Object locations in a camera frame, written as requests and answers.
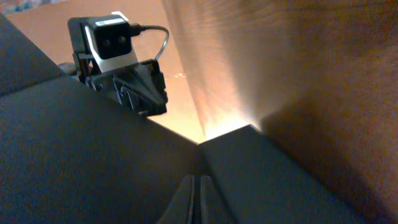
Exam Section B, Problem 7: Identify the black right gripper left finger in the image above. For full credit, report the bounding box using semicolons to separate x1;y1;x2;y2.
157;175;195;224

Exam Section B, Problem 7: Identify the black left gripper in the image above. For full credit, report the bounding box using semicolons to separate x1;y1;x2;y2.
58;17;168;117

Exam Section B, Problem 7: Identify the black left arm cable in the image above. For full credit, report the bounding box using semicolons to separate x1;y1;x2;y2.
130;22;170;62

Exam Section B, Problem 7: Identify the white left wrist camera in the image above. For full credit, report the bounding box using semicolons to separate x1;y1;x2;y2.
83;11;138;72

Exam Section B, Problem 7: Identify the black storage box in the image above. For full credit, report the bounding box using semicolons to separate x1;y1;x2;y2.
0;12;386;224

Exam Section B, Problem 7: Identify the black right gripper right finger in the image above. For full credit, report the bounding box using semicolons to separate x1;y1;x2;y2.
200;175;236;224

